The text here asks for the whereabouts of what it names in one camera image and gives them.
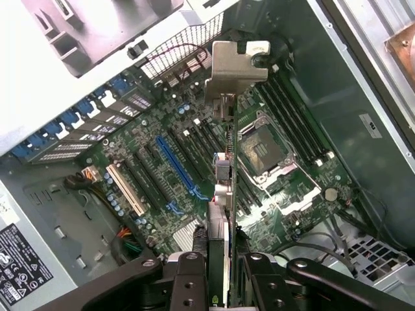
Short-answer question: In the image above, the open black PC case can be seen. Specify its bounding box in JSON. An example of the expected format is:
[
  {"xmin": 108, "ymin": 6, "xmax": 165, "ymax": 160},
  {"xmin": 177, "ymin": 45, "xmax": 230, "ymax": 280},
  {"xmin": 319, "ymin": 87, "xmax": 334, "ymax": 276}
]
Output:
[{"xmin": 0, "ymin": 0, "xmax": 415, "ymax": 311}]

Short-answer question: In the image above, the white expansion slot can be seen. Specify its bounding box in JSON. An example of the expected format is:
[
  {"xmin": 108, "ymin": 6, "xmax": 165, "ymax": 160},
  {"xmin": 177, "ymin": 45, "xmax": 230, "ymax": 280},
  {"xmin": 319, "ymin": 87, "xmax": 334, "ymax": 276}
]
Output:
[{"xmin": 106, "ymin": 163, "xmax": 147, "ymax": 217}]

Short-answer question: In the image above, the green motherboard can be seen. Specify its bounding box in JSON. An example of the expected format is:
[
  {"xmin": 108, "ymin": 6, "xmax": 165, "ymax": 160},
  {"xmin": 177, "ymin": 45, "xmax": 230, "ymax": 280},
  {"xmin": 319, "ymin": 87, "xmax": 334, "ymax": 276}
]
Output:
[{"xmin": 80, "ymin": 71, "xmax": 357, "ymax": 260}]

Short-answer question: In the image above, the metal socket cover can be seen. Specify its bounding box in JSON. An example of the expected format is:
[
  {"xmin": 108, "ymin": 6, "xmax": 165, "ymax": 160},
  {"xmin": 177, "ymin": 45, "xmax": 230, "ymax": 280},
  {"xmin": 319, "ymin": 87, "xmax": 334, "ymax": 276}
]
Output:
[{"xmin": 262, "ymin": 161, "xmax": 322, "ymax": 216}]

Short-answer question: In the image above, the perforated metal drive cage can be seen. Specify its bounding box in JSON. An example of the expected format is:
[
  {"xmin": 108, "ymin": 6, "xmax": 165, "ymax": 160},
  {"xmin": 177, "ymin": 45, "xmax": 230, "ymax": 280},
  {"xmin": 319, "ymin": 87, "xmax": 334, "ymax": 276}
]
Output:
[{"xmin": 337, "ymin": 233, "xmax": 415, "ymax": 292}]

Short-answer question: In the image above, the grey power supply unit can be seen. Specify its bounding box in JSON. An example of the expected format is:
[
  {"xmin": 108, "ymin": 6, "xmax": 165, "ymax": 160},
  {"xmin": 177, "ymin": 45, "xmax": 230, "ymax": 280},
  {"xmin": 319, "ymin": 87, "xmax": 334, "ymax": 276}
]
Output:
[{"xmin": 0, "ymin": 179, "xmax": 80, "ymax": 311}]

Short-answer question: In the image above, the grey parts rack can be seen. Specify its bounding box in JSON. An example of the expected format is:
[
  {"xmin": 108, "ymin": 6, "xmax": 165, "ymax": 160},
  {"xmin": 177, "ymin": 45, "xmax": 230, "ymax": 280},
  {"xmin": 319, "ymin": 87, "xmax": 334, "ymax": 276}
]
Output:
[{"xmin": 19, "ymin": 0, "xmax": 187, "ymax": 78}]

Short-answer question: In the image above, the blue expansion slot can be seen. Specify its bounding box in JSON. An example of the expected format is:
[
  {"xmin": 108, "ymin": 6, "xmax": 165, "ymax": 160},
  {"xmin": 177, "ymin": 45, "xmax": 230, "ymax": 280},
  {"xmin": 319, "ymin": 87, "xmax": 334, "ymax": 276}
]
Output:
[{"xmin": 155, "ymin": 135, "xmax": 210, "ymax": 200}]

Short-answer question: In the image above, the CPU socket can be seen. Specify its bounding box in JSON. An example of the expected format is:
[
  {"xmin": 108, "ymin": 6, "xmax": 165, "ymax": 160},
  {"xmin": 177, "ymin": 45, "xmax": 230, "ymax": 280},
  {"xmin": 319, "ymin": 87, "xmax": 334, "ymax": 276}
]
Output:
[{"xmin": 238, "ymin": 111, "xmax": 299, "ymax": 189}]

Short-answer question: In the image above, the silver chipset heatsink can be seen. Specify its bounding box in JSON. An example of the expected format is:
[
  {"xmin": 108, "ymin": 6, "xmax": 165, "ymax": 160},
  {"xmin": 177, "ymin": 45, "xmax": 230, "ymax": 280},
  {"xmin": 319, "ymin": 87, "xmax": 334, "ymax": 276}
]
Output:
[{"xmin": 173, "ymin": 220, "xmax": 202, "ymax": 252}]

